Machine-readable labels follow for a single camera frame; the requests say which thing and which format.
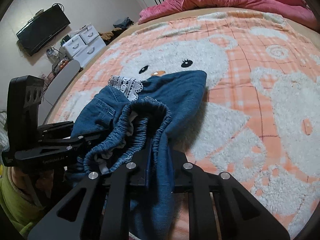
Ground pink red comforter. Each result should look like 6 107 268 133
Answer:
138 0 319 31

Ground white drawer cabinet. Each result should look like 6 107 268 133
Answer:
61 24 106 68

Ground peach white fleece blanket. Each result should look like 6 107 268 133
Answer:
54 10 319 239

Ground black wall television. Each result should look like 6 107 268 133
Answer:
16 4 70 56

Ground blue denim pants lace hem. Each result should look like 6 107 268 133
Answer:
67 70 207 239

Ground clothes heap on floor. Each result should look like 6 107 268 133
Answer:
99 17 134 46

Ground grey bed footboard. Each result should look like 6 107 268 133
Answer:
38 60 81 126

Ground person left hand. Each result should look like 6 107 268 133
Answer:
11 167 54 206

